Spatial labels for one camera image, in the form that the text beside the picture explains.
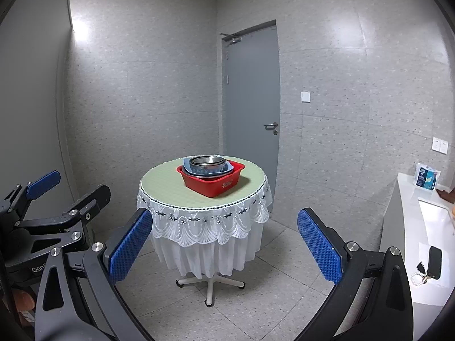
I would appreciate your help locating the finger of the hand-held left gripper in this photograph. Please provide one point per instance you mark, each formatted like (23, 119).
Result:
(42, 184)
(90, 199)

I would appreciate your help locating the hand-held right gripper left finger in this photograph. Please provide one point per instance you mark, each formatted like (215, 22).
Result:
(129, 247)

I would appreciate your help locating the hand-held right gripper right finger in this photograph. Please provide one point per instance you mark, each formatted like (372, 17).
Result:
(320, 247)

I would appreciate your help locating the red plastic basin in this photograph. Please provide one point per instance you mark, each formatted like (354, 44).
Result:
(209, 186)

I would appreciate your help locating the large steel bowl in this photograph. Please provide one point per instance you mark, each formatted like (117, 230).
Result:
(209, 169)

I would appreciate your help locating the blue plastic basin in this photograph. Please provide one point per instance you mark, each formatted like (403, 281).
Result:
(229, 167)

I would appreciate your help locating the person's left hand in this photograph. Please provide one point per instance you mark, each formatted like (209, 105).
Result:
(23, 300)

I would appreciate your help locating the green round table mat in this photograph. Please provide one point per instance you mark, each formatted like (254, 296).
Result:
(160, 188)

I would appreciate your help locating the white lace tablecloth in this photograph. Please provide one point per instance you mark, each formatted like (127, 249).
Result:
(209, 231)

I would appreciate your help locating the white counter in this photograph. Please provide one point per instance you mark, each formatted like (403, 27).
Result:
(401, 213)

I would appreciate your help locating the white table base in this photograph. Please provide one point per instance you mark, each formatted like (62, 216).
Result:
(209, 287)

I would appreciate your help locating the black key fob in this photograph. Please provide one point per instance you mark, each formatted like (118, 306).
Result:
(434, 263)

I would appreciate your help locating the white sink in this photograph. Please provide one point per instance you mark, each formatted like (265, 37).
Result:
(435, 216)

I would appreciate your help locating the blue tissue packet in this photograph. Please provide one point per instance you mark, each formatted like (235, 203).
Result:
(427, 176)

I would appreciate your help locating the grey door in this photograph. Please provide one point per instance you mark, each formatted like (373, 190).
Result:
(252, 106)

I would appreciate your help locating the door closer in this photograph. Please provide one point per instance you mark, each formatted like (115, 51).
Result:
(231, 38)

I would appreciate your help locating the white light switch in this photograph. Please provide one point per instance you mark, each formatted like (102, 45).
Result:
(305, 96)

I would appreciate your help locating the white wall socket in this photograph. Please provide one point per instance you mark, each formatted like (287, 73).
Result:
(440, 145)

